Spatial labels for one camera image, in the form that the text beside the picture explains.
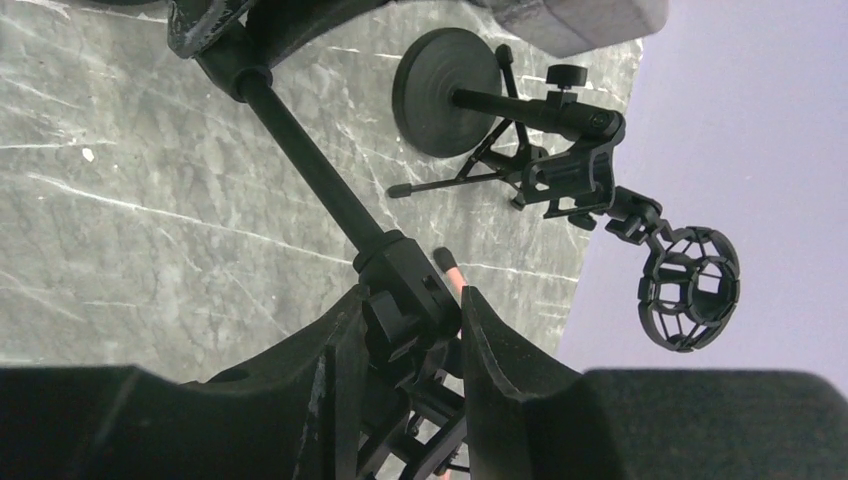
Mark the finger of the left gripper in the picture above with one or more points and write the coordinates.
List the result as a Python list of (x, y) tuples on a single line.
[(276, 28)]

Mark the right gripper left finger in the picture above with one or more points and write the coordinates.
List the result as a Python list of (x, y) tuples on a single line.
[(291, 412)]

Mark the black round base stand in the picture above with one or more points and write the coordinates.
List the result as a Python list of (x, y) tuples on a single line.
[(452, 94)]

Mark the pink music stand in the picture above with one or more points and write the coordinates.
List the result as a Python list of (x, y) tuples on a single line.
[(447, 264)]

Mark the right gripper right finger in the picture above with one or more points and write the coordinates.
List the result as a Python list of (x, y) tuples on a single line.
[(531, 417)]

